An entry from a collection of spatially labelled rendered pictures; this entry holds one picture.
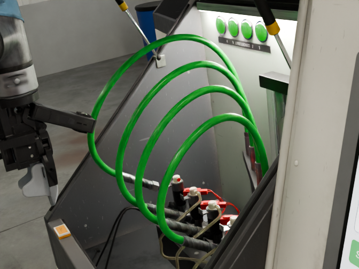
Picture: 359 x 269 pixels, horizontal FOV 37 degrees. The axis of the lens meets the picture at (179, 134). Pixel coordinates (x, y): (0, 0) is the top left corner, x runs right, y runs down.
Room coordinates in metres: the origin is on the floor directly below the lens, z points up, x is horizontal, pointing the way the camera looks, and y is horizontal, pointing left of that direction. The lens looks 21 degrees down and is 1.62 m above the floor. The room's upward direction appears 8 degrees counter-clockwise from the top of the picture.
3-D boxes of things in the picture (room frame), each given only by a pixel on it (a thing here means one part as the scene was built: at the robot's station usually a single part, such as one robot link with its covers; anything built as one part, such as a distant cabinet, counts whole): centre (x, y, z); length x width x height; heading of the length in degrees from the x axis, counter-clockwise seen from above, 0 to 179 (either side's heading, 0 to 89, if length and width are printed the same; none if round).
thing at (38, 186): (0.84, 0.25, 1.24); 0.06 x 0.03 x 0.09; 114
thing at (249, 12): (1.20, -0.22, 1.43); 0.54 x 0.03 x 0.02; 24
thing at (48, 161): (0.84, 0.23, 1.29); 0.05 x 0.02 x 0.09; 24
